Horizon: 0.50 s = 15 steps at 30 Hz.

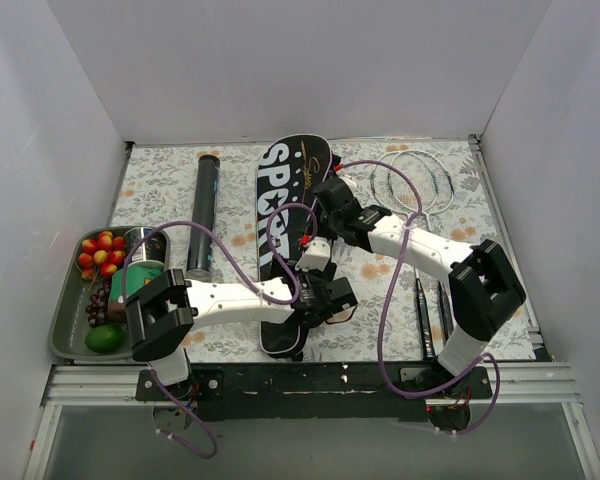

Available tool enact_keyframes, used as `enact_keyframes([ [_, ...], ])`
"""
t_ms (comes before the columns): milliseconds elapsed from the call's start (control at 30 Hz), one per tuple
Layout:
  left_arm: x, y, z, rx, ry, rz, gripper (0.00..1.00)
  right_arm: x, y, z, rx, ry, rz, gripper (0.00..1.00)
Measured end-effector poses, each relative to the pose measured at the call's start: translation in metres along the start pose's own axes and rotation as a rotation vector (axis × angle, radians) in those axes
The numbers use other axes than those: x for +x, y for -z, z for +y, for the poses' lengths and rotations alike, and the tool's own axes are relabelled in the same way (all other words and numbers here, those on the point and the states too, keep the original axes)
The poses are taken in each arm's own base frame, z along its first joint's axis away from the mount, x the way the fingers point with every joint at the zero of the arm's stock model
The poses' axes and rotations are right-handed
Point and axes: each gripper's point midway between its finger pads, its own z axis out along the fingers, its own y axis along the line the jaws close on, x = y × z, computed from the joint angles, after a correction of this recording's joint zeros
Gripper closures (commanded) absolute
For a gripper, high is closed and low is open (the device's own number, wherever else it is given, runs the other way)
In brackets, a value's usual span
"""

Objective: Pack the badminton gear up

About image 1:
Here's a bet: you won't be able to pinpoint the black racket cover bag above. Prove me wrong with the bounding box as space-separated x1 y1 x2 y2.
256 134 332 361

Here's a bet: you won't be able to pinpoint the white badminton racket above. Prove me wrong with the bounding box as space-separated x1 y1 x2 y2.
370 150 445 360

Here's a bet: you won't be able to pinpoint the black shuttlecock tube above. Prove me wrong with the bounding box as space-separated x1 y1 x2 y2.
186 154 220 282

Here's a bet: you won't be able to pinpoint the black badminton racket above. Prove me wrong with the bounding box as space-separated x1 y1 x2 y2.
387 150 455 232

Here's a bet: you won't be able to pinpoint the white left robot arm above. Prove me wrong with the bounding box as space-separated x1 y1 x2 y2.
125 269 358 400

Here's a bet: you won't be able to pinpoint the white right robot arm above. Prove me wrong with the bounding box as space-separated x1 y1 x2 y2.
314 177 527 398

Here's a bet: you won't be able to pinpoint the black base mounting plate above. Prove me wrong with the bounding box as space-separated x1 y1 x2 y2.
135 360 486 424

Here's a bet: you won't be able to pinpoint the black printed can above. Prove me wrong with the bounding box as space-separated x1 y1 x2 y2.
123 227 170 269

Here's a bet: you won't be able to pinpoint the floral tablecloth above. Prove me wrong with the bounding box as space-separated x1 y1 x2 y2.
112 141 499 362

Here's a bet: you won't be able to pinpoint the green fake fruit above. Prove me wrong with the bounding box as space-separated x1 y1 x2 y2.
84 324 127 354

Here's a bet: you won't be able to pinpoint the dark fake grapes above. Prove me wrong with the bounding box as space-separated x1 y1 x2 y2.
84 280 111 328

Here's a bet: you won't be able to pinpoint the red yellow fake fruit bunch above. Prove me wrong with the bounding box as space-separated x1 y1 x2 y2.
76 231 126 281

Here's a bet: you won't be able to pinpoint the dark green tray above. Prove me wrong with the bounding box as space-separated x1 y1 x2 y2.
49 226 140 363

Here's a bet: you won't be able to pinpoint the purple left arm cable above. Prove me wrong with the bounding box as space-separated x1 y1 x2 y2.
119 202 321 459

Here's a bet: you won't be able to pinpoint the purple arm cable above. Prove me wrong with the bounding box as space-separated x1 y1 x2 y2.
332 159 501 435
119 202 321 459

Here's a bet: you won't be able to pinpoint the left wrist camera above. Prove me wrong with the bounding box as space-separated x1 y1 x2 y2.
295 237 331 272

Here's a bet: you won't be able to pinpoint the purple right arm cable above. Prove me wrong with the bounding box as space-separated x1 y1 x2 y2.
332 159 501 435

